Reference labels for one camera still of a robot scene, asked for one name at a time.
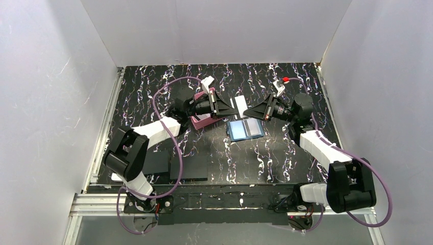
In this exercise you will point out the aluminium left side rail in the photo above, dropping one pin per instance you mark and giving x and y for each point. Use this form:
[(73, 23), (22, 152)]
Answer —
[(92, 174)]

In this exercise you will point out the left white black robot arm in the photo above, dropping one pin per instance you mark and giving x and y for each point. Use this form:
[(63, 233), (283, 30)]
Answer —
[(127, 150)]

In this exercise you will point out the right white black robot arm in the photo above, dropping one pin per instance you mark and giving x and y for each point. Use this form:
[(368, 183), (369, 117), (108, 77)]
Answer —
[(349, 185)]

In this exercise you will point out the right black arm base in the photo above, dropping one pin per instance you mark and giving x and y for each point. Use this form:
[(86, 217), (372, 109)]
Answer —
[(283, 203)]

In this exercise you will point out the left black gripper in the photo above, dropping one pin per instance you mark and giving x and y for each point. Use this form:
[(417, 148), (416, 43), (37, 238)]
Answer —
[(214, 105)]

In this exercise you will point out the blue leather card holder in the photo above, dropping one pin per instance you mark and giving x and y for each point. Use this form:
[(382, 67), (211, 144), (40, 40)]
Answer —
[(249, 128)]

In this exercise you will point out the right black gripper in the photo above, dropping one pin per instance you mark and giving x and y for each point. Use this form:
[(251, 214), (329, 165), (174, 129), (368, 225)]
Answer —
[(268, 109)]

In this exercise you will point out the large black flat plate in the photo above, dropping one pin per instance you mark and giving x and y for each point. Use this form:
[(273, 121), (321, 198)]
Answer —
[(195, 168)]

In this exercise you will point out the aluminium front rail frame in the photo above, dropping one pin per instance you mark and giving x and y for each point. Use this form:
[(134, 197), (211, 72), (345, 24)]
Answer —
[(218, 218)]

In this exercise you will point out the small black flat plate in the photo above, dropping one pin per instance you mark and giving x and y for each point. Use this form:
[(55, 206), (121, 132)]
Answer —
[(156, 163)]

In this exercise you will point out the white rectangular device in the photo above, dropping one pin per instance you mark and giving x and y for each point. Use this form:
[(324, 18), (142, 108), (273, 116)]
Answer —
[(116, 178)]

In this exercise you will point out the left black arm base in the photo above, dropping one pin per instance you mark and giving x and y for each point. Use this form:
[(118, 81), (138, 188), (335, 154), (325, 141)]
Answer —
[(159, 206)]

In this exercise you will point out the pink plastic tray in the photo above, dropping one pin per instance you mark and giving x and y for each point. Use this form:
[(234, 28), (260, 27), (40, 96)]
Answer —
[(201, 121)]

